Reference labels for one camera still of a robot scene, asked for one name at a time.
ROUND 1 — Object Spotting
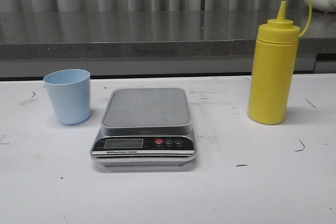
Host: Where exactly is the yellow squeeze bottle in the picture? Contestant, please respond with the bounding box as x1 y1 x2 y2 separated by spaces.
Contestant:
247 0 312 125

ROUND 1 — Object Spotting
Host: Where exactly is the grey steel counter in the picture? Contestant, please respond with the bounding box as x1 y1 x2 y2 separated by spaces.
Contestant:
0 8 336 79

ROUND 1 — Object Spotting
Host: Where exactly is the light blue plastic cup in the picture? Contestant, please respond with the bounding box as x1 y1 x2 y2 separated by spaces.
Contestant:
43 69 90 125

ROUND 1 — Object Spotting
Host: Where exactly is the silver digital kitchen scale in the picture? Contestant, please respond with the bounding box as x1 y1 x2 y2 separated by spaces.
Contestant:
90 88 196 166

